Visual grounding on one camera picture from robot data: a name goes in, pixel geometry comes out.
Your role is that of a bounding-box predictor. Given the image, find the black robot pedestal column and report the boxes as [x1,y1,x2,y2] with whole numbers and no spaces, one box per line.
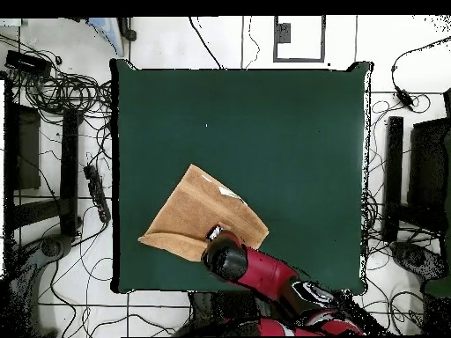
[189,290,263,327]

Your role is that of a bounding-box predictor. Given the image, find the thick black cable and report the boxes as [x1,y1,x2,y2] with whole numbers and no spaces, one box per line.
[188,16,225,70]

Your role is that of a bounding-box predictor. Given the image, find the black flat box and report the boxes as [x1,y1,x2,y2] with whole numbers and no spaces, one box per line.
[4,49,53,77]

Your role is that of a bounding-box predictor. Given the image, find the dark grey floor box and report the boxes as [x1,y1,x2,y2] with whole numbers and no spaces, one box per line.
[275,22,292,44]

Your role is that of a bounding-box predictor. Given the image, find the black power strip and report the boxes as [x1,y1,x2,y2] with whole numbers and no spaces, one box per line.
[83,164,112,224]

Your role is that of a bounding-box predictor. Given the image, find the grey caster leg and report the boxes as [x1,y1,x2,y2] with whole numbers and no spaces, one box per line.
[6,233,75,337]
[388,240,448,283]

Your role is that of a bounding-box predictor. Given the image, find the black metal stand frame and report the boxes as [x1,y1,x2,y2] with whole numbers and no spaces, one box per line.
[3,78,84,244]
[381,114,451,244]

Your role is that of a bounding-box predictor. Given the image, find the dark green table cloth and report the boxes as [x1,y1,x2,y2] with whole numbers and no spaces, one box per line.
[109,58,374,295]

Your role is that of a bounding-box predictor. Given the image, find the tangled black cables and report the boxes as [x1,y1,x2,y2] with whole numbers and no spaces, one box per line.
[0,34,114,121]

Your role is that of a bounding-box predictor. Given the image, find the black power adapter with cable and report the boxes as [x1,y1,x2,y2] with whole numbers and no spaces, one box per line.
[390,36,451,112]

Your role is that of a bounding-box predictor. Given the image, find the orange terry towel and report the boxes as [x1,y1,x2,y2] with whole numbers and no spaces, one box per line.
[137,163,270,263]

